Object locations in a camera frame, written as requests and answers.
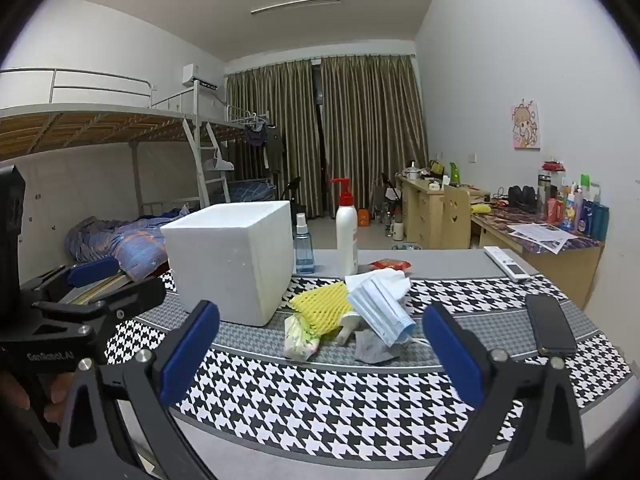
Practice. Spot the blue bed mattress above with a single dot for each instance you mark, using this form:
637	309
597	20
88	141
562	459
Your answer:
250	190

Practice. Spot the white mug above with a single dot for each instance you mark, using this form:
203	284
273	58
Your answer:
398	231

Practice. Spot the black headphones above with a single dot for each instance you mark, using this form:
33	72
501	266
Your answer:
522	197

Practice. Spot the dark hanging clothes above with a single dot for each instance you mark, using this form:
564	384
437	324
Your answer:
262	142

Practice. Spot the row of toiletry bottles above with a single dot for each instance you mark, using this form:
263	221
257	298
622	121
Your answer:
575	210

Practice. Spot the wooden desk with drawers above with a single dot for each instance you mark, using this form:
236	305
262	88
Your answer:
420	210

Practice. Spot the grey cloth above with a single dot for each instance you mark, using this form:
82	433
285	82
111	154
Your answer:
375	350

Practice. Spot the black smartphone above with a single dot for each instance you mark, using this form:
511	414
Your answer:
550	325

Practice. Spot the yellow foam net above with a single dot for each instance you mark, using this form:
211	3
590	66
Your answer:
320	307

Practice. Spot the red snack packet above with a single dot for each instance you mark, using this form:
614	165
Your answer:
390	263

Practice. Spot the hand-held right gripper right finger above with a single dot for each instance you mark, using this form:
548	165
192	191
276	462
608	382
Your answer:
450	355

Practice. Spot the houndstooth table mat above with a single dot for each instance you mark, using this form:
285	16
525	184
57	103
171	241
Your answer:
350	400

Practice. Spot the white plastic bin with bag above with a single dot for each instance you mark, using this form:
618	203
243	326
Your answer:
225	260

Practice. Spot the white bunk bed ladder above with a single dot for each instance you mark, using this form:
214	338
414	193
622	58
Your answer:
207	180

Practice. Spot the small clear spray bottle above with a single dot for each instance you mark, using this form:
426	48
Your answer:
303	255

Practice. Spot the yellow cloth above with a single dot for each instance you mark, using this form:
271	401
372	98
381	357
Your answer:
481	207

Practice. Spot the silver pot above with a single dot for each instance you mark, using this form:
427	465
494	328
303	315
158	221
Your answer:
411	171

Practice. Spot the person's left hand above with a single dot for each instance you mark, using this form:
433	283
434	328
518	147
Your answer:
35	400

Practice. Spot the blue plaid blanket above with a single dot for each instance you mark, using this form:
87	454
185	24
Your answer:
130	245

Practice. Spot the pink wall poster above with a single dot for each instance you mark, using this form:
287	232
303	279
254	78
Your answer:
526	125

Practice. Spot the green tissue pack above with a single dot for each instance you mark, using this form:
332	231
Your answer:
300	340

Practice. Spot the green bottle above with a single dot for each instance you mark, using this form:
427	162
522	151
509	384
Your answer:
455	174

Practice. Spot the white air conditioner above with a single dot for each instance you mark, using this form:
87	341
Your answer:
197	76

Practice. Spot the wooden chair with face cutout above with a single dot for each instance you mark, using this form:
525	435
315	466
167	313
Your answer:
456	220

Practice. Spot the white metal bunk bed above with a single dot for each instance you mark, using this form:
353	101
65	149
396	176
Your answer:
100	125

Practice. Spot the wooden desk with patterned cover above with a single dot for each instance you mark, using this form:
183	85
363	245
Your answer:
565	265

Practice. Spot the metal bowl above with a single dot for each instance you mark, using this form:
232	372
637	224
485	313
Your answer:
407	246

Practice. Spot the white lotion pump bottle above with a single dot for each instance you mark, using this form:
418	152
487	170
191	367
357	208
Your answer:
346	240

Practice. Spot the ceiling light tube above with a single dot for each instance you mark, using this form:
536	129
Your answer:
297	4

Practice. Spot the printed paper sheets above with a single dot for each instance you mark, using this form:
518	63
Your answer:
542	236

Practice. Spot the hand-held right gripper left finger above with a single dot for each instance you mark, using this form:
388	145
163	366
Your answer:
190	355

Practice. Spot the orange plastic container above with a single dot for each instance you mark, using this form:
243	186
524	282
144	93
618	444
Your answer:
363	217

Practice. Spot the brown striped curtain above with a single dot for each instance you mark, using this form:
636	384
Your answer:
370	120
280	110

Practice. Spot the white remote control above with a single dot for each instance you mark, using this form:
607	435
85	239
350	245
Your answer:
507	263

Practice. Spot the blue face mask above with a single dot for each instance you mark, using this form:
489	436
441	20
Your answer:
380	315

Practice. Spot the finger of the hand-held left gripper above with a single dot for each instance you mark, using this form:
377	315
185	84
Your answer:
92	271
125	302

